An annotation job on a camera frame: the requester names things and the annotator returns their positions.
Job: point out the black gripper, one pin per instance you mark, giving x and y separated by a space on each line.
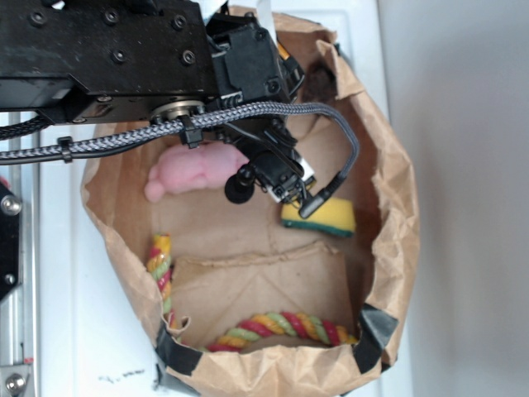
249 66

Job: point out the dark brown rock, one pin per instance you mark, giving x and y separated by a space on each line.
319 85

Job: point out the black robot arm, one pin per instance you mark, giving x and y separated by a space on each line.
123 61

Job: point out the pink plush bunny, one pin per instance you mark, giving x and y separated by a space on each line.
180 169

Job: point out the yellow green sponge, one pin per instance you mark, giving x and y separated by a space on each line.
335 217

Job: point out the brown paper bag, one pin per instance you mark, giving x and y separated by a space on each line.
194 265

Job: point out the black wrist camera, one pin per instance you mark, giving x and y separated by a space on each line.
273 164

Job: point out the aluminium extrusion rail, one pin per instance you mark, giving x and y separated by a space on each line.
19 317

